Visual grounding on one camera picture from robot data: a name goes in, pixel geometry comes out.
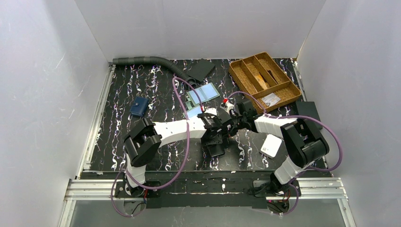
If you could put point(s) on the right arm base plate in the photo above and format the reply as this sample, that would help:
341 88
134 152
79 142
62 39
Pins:
262 188

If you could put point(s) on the white box with code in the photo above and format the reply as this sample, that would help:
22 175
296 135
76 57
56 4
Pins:
271 146

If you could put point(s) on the green card holder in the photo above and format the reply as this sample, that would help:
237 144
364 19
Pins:
193 110
205 92

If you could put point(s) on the card in tray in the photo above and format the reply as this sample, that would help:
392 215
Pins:
271 99

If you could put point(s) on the black box right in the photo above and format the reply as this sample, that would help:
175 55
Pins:
306 108

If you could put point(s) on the wicker divided tray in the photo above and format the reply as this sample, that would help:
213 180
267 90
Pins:
243 71

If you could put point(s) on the blue snap wallet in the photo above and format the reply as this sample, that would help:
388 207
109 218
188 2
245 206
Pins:
139 106

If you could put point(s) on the black square pad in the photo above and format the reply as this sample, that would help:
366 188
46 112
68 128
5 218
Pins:
201 70

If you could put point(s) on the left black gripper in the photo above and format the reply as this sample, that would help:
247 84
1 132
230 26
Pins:
224 126

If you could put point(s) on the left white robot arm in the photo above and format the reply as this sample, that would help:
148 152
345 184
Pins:
144 139

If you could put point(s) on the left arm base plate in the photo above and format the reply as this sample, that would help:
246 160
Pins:
124 190

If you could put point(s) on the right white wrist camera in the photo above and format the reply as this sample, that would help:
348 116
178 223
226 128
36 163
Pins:
226 108

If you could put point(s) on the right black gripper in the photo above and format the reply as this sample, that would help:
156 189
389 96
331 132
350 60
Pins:
237 117

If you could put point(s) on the wooden piece in tray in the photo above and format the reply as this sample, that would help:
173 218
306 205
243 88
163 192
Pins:
260 79

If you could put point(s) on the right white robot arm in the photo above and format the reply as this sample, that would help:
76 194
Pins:
303 140

